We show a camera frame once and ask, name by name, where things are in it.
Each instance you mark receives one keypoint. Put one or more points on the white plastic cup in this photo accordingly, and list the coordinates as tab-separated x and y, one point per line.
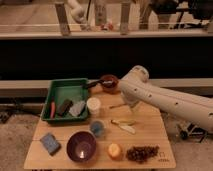
94	105

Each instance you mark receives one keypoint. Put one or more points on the grey sponge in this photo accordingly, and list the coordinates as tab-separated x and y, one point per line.
77	108

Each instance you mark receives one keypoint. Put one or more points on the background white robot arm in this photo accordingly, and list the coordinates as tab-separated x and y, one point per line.
78	14

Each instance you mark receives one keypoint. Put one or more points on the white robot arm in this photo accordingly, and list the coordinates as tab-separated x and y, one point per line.
196	109

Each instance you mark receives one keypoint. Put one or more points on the orange fruit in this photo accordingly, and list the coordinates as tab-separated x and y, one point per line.
114	151

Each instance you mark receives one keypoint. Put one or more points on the green plastic tray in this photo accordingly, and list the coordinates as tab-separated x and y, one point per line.
60	90

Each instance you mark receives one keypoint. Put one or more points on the blue transparent cup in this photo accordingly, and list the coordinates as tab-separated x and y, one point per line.
98	129

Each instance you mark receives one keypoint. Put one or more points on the purple bowl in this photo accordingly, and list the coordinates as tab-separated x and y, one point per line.
81	146

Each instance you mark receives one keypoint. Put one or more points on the dark brown block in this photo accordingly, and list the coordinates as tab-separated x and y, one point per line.
64	107

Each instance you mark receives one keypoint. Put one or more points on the cream spatula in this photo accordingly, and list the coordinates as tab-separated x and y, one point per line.
127	128

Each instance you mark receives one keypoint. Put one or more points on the bunch of dark grapes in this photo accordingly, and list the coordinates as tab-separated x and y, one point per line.
141	154

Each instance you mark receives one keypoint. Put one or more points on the brown saucepan with handle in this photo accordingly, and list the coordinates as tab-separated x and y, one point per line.
108	82

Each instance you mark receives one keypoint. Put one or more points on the wheeled robot base stand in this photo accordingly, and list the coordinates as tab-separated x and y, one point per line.
192	131

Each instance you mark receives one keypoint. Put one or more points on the blue sponge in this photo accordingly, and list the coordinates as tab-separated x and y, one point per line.
50	143

